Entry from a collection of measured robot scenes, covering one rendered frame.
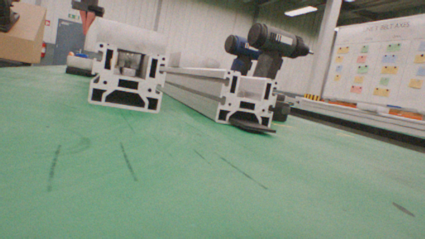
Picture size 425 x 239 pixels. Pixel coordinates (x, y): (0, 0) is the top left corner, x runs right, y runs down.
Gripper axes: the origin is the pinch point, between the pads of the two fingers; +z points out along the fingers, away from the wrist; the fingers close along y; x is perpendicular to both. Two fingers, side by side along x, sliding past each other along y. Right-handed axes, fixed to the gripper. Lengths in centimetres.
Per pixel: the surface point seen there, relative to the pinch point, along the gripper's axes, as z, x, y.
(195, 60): 3.9, -35.0, 31.3
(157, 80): 10, -67, 18
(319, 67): -95, 612, 558
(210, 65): 4.4, -35.0, 35.4
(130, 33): 4, -60, 14
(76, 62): 10.3, -3.6, -0.9
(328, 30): -201, 612, 560
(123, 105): 14, -67, 14
